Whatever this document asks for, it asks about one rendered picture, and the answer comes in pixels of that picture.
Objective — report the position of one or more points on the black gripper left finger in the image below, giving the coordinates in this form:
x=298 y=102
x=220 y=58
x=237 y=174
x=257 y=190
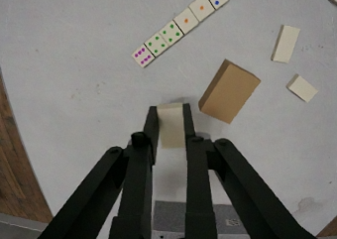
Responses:
x=85 y=212

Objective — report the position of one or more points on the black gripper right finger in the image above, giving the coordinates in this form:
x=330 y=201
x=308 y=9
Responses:
x=259 y=209

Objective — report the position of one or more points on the brown rectangular box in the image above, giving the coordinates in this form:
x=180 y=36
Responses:
x=227 y=92

